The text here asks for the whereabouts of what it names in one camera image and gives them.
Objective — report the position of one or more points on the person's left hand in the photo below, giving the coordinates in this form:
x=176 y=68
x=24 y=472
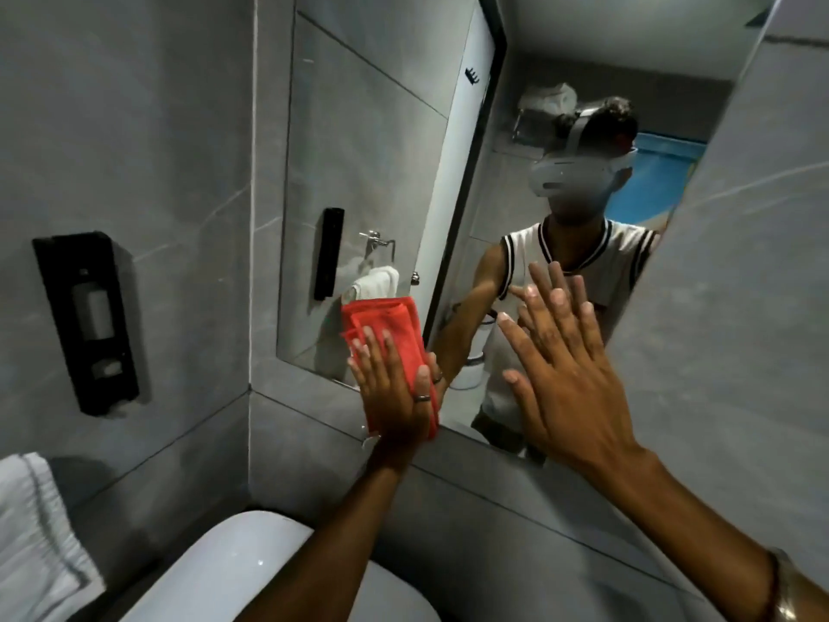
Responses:
x=392 y=414

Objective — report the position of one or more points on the person's right hand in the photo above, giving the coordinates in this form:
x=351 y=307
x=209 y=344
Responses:
x=576 y=408

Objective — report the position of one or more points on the person's right thumb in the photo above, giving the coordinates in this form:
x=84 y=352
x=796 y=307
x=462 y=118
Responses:
x=521 y=391

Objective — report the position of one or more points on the person's right middle finger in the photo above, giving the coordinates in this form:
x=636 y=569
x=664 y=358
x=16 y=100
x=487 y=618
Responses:
x=544 y=323

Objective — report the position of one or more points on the person's left middle finger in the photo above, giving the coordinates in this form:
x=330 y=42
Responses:
x=374 y=356

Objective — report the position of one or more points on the person's right little finger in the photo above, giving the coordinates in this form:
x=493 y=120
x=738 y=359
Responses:
x=592 y=336

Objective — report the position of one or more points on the person's left thumb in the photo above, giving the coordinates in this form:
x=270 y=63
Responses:
x=423 y=385

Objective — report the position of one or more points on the person's left little finger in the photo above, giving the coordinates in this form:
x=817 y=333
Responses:
x=355 y=378

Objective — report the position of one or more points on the red cleaning cloth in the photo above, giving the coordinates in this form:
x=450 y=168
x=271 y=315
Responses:
x=395 y=317

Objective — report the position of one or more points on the person's right forearm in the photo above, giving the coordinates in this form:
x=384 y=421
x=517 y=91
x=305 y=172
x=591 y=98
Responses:
x=699 y=544

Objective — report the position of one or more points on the person's left forearm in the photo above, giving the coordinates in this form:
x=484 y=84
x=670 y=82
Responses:
x=337 y=544

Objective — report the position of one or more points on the white towel with grey stripe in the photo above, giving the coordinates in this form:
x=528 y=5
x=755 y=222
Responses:
x=32 y=550

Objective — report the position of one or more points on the wall mirror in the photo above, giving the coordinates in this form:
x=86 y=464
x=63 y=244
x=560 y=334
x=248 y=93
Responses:
x=362 y=155

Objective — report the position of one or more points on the black wall soap dispenser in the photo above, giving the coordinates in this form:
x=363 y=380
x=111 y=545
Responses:
x=87 y=317

